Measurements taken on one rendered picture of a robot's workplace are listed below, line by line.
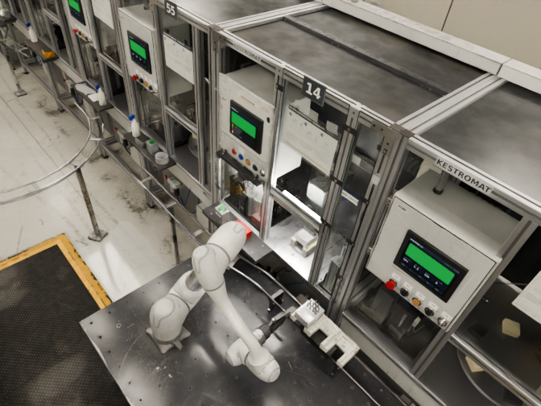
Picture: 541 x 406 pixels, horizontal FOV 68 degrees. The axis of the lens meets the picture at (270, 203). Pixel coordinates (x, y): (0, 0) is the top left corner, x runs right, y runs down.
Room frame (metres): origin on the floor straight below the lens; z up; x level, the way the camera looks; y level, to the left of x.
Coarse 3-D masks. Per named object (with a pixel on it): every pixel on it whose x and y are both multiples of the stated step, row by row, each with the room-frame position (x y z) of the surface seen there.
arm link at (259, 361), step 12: (216, 288) 0.98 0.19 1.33; (216, 300) 0.97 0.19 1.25; (228, 300) 1.00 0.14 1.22; (228, 312) 0.96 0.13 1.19; (240, 324) 0.93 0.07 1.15; (240, 336) 0.90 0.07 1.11; (252, 336) 0.91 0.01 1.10; (252, 348) 0.87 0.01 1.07; (264, 348) 0.91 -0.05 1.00; (252, 360) 0.84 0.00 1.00; (264, 360) 0.85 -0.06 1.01; (264, 372) 0.80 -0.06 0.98; (276, 372) 0.81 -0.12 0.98
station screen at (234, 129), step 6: (240, 114) 1.78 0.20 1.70; (246, 120) 1.74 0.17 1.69; (234, 126) 1.81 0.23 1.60; (234, 132) 1.81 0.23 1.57; (240, 132) 1.77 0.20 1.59; (246, 132) 1.74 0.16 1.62; (240, 138) 1.77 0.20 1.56; (246, 138) 1.74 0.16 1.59; (252, 138) 1.71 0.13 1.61; (252, 144) 1.71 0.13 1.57
